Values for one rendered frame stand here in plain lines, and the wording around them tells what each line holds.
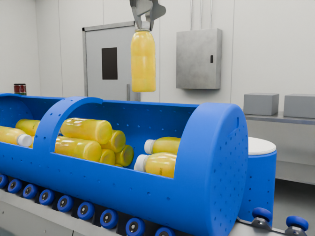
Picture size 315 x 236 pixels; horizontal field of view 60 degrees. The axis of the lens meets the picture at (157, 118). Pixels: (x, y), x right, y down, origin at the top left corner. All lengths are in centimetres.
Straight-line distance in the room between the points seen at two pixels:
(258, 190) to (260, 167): 8
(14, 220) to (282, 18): 357
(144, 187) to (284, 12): 354
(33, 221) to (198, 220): 52
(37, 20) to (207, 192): 623
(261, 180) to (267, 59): 293
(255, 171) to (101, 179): 59
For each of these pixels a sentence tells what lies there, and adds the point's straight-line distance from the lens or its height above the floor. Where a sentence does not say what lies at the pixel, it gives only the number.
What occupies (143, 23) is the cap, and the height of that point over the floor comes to 143.
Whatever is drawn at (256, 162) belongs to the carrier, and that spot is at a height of 100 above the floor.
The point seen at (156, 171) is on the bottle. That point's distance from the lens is 58.
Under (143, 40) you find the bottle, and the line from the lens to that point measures 73.
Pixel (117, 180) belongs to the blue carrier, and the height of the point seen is 108.
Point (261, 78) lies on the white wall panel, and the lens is 386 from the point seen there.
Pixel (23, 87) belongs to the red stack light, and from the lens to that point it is 170.
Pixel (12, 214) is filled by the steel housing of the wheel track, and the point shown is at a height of 89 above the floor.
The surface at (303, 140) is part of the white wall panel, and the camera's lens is 388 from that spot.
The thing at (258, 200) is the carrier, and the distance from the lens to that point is 106.
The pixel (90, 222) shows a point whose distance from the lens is 73.
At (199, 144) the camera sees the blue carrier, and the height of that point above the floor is 117.
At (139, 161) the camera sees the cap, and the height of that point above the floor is 110.
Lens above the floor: 128
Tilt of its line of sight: 8 degrees down
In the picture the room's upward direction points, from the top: straight up
